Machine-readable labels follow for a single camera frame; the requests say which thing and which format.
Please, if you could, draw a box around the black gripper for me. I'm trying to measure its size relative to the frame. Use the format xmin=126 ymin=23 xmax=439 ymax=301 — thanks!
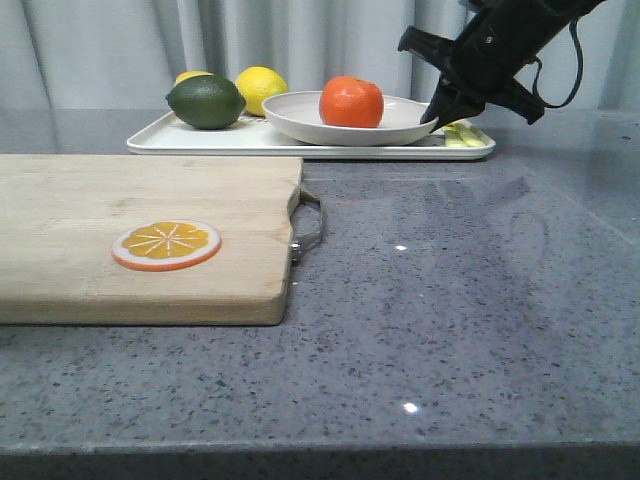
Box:
xmin=398 ymin=0 xmax=601 ymax=131

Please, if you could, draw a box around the orange mandarin fruit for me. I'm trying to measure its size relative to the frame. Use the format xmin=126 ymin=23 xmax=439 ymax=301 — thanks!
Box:
xmin=319 ymin=76 xmax=384 ymax=128

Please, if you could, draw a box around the beige round plate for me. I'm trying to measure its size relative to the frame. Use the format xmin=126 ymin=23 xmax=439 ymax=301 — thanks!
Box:
xmin=263 ymin=91 xmax=436 ymax=147

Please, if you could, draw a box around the white rectangular tray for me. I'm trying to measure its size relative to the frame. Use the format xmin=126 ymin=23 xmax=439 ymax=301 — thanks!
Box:
xmin=126 ymin=112 xmax=496 ymax=161

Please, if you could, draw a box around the yellow plastic fork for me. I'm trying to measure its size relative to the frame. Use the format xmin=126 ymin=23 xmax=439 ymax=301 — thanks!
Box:
xmin=442 ymin=121 xmax=485 ymax=148

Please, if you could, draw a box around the yellow lemon right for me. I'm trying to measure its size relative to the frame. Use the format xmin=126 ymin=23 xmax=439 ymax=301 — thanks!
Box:
xmin=235 ymin=66 xmax=289 ymax=117

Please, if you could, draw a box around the yellow lemon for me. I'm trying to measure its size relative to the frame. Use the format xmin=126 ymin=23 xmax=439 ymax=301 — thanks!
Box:
xmin=174 ymin=70 xmax=212 ymax=85
xmin=235 ymin=66 xmax=289 ymax=117

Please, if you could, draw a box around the green lime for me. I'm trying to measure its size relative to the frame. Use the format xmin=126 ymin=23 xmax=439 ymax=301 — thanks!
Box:
xmin=166 ymin=75 xmax=246 ymax=130

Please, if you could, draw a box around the yellow lemon left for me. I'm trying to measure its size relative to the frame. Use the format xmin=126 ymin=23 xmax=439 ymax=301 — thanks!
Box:
xmin=174 ymin=70 xmax=212 ymax=85

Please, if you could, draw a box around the orange slice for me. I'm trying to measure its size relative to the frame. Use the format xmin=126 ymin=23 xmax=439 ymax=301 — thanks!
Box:
xmin=111 ymin=219 xmax=222 ymax=272

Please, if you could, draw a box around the wooden cutting board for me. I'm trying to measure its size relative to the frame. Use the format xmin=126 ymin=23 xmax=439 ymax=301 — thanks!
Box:
xmin=1 ymin=154 xmax=303 ymax=325

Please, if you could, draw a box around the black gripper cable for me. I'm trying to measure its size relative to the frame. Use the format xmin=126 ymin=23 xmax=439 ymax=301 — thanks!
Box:
xmin=528 ymin=14 xmax=585 ymax=110

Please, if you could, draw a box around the metal cutting board handle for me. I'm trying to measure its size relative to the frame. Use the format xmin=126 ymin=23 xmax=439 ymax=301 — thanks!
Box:
xmin=287 ymin=188 xmax=325 ymax=266

